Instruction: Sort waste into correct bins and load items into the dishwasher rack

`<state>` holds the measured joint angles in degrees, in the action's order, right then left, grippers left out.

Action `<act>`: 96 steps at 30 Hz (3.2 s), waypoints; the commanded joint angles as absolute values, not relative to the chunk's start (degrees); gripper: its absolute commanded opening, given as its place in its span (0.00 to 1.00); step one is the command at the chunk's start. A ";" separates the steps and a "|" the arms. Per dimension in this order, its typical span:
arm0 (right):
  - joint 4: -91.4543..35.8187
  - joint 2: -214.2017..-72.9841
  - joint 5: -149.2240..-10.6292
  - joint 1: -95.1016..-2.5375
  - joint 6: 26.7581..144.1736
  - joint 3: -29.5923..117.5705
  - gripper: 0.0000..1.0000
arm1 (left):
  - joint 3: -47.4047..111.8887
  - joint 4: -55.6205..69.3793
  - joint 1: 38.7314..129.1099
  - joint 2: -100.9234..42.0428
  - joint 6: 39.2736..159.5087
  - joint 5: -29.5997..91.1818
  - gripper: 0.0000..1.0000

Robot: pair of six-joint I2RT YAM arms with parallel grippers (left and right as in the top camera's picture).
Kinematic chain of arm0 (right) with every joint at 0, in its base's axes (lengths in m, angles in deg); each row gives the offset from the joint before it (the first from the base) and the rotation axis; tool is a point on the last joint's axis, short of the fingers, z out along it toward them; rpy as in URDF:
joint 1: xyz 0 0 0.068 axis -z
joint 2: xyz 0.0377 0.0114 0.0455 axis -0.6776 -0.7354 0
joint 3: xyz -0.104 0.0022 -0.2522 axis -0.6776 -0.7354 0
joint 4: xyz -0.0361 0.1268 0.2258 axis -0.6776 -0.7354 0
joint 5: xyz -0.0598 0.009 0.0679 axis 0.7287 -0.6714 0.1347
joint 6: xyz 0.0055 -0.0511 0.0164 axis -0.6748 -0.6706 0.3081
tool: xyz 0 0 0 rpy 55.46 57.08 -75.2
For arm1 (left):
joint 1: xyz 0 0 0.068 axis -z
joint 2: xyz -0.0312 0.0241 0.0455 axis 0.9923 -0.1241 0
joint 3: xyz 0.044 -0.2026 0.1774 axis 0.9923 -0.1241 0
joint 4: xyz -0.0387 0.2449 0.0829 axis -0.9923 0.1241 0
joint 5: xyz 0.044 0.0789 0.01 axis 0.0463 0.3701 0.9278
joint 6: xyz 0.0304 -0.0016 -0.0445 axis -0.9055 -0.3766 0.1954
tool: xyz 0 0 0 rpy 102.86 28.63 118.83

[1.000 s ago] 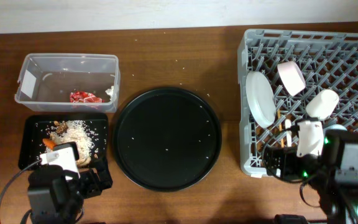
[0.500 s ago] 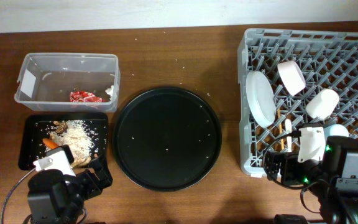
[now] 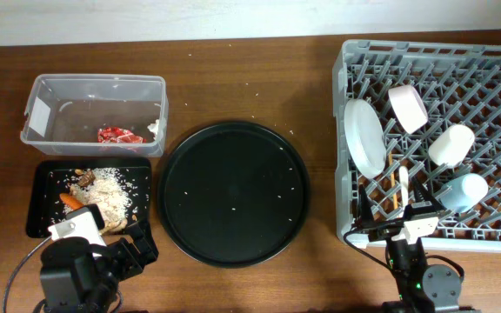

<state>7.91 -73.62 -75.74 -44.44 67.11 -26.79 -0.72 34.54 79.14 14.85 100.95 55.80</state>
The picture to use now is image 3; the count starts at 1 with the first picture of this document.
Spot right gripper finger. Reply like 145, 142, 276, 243
357, 185, 374, 224
411, 177, 442, 213

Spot white plastic fork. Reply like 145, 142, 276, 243
398, 166, 409, 208

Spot blue plastic cup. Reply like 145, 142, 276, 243
439, 173, 489, 214

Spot wooden chopstick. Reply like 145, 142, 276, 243
388, 152, 398, 210

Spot cream paper cup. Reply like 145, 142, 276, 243
428, 124, 475, 168

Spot orange carrot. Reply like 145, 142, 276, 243
59, 193, 84, 210

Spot grey plate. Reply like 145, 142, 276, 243
344, 99, 387, 179

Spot brown food scrap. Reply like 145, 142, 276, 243
77, 170, 96, 187

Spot white bowl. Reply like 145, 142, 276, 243
388, 85, 428, 134

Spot red snack wrapper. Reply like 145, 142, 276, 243
97, 127, 146, 143

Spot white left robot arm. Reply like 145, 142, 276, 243
2, 220, 159, 312

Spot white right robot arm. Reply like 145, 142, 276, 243
344, 178, 475, 313

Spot grey dishwasher rack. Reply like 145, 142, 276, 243
332, 40, 501, 253

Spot clear plastic waste bin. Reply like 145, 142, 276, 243
20, 74, 169, 157

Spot rice and peanut shells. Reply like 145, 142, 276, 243
60, 168, 138, 235

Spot black rectangular tray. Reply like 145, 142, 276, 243
25, 157, 152, 238

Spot round black serving tray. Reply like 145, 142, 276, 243
157, 121, 311, 268

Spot crumpled white tissue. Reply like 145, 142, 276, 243
147, 119, 160, 141

